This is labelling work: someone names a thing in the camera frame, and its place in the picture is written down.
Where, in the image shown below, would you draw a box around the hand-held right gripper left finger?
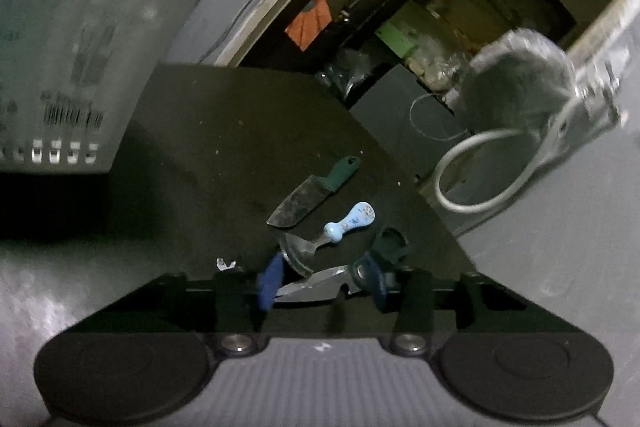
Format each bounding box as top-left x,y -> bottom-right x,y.
65,251 -> 285,357

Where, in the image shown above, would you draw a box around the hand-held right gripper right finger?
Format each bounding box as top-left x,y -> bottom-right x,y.
356,252 -> 581,357

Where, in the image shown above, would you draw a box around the dark green-handled scissors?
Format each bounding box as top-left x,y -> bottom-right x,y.
276,228 -> 410,304

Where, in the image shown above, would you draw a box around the green-handled knife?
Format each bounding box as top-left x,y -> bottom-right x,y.
266,155 -> 362,229

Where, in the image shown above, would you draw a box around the white perforated plastic basket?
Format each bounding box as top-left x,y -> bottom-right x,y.
0,0 -> 269,176

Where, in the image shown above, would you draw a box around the dark grey appliance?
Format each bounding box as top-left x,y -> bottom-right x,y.
349,61 -> 501,208

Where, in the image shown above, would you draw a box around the black plastic bag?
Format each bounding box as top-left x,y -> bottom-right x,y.
319,49 -> 382,104

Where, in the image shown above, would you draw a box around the green box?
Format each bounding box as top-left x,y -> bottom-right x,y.
374,19 -> 422,58

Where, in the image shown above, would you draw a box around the grey plastic bag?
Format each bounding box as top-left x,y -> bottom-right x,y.
457,28 -> 577,134

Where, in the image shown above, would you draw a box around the orange door tag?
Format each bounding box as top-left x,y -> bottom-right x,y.
284,0 -> 334,53

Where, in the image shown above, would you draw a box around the white hose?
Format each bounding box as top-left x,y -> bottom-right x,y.
432,104 -> 582,214

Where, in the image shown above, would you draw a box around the thin wire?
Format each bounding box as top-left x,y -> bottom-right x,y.
409,94 -> 472,140

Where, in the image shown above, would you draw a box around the metal wall tap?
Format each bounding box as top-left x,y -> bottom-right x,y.
574,61 -> 629,130

